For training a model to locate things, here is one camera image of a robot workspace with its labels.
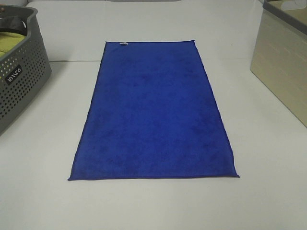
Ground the blue microfibre towel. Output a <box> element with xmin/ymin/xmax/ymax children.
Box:
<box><xmin>69</xmin><ymin>40</ymin><xmax>238</xmax><ymax>181</ymax></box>

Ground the grey perforated plastic basket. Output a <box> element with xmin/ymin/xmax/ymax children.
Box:
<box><xmin>0</xmin><ymin>5</ymin><xmax>51</xmax><ymax>132</ymax></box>

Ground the beige box with grey rim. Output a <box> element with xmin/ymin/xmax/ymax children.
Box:
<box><xmin>250</xmin><ymin>0</ymin><xmax>307</xmax><ymax>124</ymax></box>

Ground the yellow-green towel in basket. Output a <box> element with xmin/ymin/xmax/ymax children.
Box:
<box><xmin>0</xmin><ymin>32</ymin><xmax>25</xmax><ymax>57</ymax></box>

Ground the black cloth in basket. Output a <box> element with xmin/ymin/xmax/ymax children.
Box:
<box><xmin>0</xmin><ymin>16</ymin><xmax>27</xmax><ymax>35</ymax></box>

